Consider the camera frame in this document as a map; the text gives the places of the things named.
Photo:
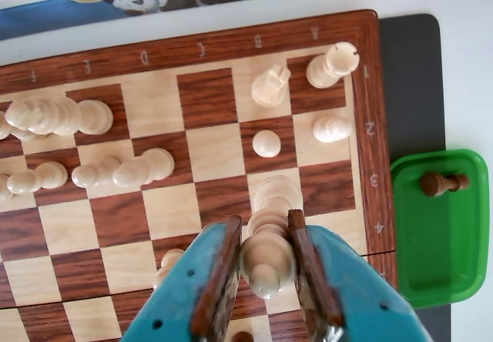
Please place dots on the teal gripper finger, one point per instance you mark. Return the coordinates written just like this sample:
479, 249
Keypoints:
346, 288
181, 299

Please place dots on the light wooden chess queen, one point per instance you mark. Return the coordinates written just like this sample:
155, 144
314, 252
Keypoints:
267, 261

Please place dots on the light wooden chess pawn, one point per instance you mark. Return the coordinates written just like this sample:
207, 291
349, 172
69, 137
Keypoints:
5, 188
92, 174
266, 143
167, 263
332, 129
38, 178

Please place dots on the dark wooden chess pawn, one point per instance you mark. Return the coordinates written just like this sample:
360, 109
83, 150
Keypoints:
435, 184
242, 337

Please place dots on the light wooden chess king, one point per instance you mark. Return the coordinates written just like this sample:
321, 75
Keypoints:
77, 116

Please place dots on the light wooden chess knight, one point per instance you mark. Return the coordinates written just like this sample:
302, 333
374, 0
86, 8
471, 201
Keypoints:
269, 86

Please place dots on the light wooden chess rook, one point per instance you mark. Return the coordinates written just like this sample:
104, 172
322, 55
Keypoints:
331, 66

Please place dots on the green plastic tray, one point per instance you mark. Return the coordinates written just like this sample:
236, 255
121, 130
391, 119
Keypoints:
435, 249

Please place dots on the wooden folding chessboard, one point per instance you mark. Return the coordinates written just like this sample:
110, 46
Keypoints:
115, 218

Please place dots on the grey table mat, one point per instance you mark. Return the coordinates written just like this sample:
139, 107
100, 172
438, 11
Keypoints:
416, 88

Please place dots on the panda cover book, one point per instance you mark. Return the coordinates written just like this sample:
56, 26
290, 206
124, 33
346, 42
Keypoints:
154, 1

